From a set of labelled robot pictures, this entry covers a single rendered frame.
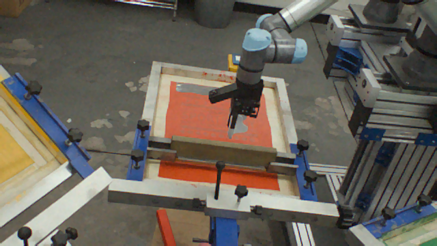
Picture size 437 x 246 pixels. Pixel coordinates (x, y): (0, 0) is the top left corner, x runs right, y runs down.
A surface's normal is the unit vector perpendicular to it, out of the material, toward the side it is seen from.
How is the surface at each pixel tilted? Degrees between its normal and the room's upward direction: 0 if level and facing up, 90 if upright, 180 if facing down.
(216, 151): 90
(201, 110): 0
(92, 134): 0
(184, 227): 0
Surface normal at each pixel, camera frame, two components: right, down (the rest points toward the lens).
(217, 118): 0.15, -0.80
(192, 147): 0.00, 0.58
